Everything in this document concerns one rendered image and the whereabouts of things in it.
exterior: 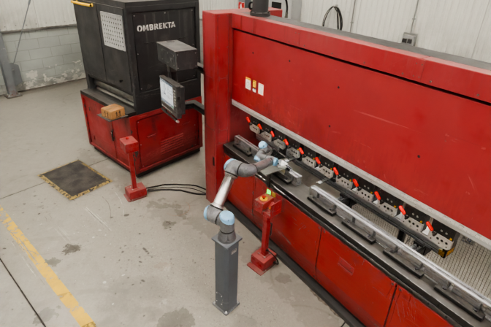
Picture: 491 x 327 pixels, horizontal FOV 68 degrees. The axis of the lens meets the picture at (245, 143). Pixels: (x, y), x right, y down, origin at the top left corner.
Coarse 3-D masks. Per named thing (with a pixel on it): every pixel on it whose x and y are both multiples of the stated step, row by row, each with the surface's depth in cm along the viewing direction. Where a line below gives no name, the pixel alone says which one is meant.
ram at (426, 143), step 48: (240, 48) 365; (288, 48) 309; (240, 96) 386; (288, 96) 324; (336, 96) 278; (384, 96) 244; (432, 96) 217; (336, 144) 290; (384, 144) 253; (432, 144) 224; (480, 144) 201; (432, 192) 232; (480, 192) 208; (480, 240) 214
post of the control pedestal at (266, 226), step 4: (264, 216) 348; (264, 220) 350; (268, 220) 349; (264, 224) 352; (268, 224) 352; (264, 228) 354; (268, 228) 355; (264, 232) 356; (268, 232) 357; (264, 236) 358; (268, 236) 360; (264, 240) 360; (268, 240) 363; (264, 244) 361; (268, 244) 365; (264, 248) 364; (264, 252) 366
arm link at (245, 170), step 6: (270, 156) 325; (258, 162) 308; (264, 162) 311; (270, 162) 318; (276, 162) 323; (240, 168) 292; (246, 168) 292; (252, 168) 294; (258, 168) 301; (264, 168) 312; (240, 174) 293; (246, 174) 293; (252, 174) 295
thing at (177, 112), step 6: (162, 78) 397; (168, 78) 395; (174, 84) 378; (174, 90) 376; (180, 90) 379; (174, 96) 380; (180, 96) 379; (162, 102) 414; (174, 102) 384; (180, 102) 381; (168, 108) 403; (174, 108) 389; (180, 108) 384; (174, 114) 392; (180, 114) 387
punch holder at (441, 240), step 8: (432, 224) 237; (440, 224) 233; (432, 232) 239; (440, 232) 234; (448, 232) 229; (456, 232) 225; (432, 240) 240; (440, 240) 235; (448, 240) 230; (456, 240) 233; (448, 248) 232
